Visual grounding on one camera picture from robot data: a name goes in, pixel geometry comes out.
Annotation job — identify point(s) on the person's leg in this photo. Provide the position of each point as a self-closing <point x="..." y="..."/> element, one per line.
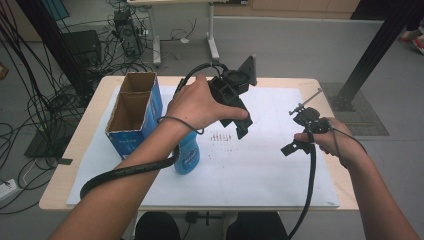
<point x="156" y="226"/>
<point x="256" y="227"/>

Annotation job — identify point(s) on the black metal post with base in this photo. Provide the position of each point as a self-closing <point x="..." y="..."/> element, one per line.
<point x="376" y="50"/>

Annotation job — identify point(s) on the white power strip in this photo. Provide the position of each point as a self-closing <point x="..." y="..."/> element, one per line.
<point x="7" y="190"/>

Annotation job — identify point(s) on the wooden cabinet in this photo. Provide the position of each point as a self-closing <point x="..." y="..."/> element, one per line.
<point x="286" y="8"/>

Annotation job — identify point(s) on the light wooden table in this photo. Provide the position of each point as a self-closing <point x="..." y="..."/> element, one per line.
<point x="333" y="100"/>

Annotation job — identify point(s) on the person's right hand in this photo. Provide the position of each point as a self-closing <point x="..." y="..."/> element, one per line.
<point x="340" y="143"/>

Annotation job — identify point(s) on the grey floor hatch plate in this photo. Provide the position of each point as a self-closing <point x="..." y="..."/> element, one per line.
<point x="370" y="120"/>

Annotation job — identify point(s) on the blue cardboard box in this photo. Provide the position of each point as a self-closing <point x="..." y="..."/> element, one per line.
<point x="133" y="140"/>

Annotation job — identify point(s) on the black slanted metal post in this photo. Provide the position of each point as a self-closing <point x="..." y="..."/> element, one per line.
<point x="53" y="43"/>

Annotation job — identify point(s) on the black under-table bracket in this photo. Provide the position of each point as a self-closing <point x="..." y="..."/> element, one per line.
<point x="201" y="218"/>

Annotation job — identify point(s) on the black box on floor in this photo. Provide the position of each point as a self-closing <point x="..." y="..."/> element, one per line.
<point x="83" y="46"/>

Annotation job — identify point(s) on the person's right leg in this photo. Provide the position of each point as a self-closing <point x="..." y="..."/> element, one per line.
<point x="256" y="227"/>

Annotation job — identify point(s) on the white desk frame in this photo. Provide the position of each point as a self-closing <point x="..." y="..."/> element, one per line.
<point x="212" y="36"/>

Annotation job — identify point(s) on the white table mat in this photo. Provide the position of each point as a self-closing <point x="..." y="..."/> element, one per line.
<point x="246" y="176"/>

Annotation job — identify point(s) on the black tape strip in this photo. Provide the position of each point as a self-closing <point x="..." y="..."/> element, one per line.
<point x="65" y="161"/>

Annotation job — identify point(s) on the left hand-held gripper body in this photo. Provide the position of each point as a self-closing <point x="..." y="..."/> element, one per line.
<point x="230" y="88"/>

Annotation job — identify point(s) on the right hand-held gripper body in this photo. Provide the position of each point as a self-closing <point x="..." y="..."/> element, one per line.
<point x="311" y="118"/>

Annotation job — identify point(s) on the person's left hand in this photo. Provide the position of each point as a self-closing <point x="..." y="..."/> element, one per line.
<point x="195" y="105"/>

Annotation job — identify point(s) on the blue plastic bottle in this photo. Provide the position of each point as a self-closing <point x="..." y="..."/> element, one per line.
<point x="188" y="156"/>

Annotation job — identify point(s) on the person's left leg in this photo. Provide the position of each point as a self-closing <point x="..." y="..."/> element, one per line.
<point x="156" y="226"/>

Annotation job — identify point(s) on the black floor mat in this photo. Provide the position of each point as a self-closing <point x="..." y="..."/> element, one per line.
<point x="43" y="146"/>

